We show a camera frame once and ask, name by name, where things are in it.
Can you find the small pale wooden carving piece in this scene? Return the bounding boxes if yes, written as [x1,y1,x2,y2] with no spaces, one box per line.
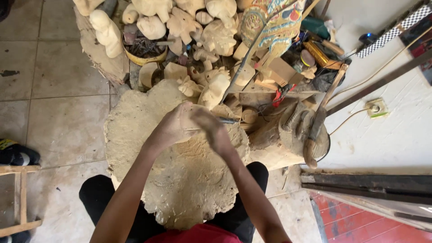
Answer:
[178,104,220,144]

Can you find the black shoe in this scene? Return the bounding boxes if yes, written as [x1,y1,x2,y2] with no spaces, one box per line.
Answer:
[0,138,41,167]

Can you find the axe with wooden handle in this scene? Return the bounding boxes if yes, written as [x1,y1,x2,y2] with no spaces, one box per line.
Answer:
[303,63,350,170]

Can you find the black device with blue light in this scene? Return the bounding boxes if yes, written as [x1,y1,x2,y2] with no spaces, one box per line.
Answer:
[358,32,379,47]

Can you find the black white checkered frame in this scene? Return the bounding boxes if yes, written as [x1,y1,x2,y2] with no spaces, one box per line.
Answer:
[356,3,432,59]

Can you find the person's right hand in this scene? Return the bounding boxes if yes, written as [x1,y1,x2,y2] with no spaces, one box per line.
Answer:
[190,107,237,158]

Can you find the thin beige cable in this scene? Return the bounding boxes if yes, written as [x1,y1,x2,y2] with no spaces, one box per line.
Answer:
[328,26,432,102]

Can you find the green plastic tool body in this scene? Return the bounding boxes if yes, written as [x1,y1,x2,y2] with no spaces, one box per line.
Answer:
[301,16,331,40]

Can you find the metal carving chisel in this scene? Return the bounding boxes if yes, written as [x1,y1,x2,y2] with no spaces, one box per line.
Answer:
[216,116,241,125]

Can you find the gold ribbed frame strip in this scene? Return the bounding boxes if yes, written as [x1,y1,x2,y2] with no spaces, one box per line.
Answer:
[303,41,342,70]

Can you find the grey metal bar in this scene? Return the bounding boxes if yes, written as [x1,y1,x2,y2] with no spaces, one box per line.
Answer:
[327,50,432,117]

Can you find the person's black trousers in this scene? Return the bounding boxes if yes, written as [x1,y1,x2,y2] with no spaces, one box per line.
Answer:
[79,161,270,243]

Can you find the long grey metal rod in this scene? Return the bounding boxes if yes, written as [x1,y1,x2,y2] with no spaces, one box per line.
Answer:
[220,18,271,104]

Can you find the colourful painted wooden mask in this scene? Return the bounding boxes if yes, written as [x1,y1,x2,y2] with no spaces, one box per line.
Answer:
[241,0,307,59]

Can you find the brown cardboard box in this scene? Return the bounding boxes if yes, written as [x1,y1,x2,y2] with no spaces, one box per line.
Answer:
[255,57,305,89]

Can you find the carved brown wooden stump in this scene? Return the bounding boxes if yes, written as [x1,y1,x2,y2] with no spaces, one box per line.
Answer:
[248,101,332,171]

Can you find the tall pale wooden figure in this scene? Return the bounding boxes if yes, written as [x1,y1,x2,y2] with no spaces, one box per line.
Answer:
[89,9,124,59]

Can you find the person's left hand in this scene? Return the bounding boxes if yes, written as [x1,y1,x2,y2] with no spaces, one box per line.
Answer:
[146,101,203,154]

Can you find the large pale wooden stump block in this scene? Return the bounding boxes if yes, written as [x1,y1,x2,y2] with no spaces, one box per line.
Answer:
[104,79,251,231]

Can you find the heap of unpainted wooden carvings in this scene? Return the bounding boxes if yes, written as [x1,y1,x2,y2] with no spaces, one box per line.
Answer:
[72,0,257,98]

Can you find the dark metal door track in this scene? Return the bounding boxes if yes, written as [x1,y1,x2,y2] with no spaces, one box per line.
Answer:
[300,171,432,206]

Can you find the beige wall socket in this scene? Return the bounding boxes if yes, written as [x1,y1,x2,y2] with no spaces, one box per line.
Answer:
[364,97,389,119]

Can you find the wooden stool frame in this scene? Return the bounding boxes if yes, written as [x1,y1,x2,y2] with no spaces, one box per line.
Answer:
[0,164,43,238]

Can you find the person's red shirt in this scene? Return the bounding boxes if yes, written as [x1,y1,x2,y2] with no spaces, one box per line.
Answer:
[144,223,244,243]

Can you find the small round wooden cup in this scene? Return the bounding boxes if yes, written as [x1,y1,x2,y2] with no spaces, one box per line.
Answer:
[241,107,260,125]

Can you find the rough wooden slab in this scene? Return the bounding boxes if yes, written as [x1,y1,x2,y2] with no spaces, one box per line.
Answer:
[74,6,131,86]

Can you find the pale wooden flower carving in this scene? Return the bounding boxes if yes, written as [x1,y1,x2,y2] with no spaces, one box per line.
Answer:
[177,76,204,98]

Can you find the yellow bowl of metal tools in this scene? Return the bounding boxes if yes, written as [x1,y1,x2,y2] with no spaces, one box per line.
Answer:
[122,34,169,67]

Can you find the pale wooden animal carving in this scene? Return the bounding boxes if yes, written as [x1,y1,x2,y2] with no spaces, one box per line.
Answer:
[198,72,232,111]

